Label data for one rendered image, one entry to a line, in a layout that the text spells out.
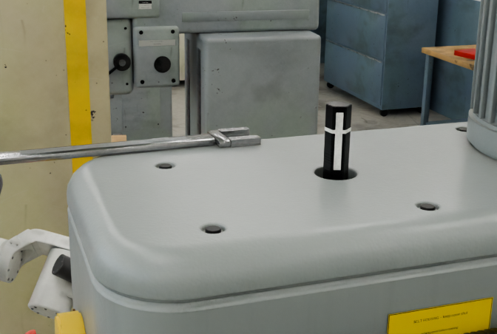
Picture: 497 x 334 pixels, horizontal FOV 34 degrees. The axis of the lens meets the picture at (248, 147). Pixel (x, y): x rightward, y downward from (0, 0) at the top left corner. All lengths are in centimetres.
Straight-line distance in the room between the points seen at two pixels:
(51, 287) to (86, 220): 68
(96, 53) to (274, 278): 187
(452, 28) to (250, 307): 771
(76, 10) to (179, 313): 185
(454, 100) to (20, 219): 623
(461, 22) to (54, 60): 610
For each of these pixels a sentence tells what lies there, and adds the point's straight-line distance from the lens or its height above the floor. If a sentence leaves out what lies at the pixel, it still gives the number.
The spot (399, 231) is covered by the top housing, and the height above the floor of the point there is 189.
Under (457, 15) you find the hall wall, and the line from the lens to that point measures 815.
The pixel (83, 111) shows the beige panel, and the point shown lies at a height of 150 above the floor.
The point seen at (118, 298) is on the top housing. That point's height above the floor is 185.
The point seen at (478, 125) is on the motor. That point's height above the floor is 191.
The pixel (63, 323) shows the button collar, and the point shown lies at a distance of 67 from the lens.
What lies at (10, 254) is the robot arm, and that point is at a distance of 133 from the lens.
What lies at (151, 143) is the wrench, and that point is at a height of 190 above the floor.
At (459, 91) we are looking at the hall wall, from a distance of 815.
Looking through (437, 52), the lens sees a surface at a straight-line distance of 692.
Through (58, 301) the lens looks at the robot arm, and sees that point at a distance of 130.
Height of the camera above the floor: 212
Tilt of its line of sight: 17 degrees down
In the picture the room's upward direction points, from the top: 1 degrees clockwise
